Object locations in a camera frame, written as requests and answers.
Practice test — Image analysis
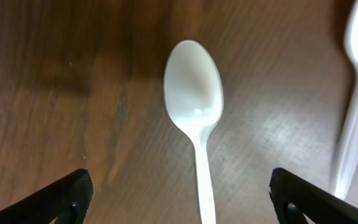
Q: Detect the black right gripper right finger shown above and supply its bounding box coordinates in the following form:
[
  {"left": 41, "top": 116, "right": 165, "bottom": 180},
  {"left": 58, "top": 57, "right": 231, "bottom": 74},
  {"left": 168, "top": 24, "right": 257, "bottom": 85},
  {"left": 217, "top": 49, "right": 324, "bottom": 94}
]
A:
[{"left": 269, "top": 167, "right": 358, "bottom": 224}]

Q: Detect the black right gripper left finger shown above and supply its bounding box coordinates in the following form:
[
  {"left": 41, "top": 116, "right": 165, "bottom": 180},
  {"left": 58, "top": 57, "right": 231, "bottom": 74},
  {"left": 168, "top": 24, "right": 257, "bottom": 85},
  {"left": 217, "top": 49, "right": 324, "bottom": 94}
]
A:
[{"left": 0, "top": 169, "right": 93, "bottom": 223}]

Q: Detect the thin white spoon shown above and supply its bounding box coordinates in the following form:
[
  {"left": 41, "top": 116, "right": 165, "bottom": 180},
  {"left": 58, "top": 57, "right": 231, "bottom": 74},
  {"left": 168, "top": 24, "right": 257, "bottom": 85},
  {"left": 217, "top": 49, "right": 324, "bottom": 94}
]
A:
[
  {"left": 163, "top": 40, "right": 224, "bottom": 224},
  {"left": 329, "top": 0, "right": 358, "bottom": 200}
]

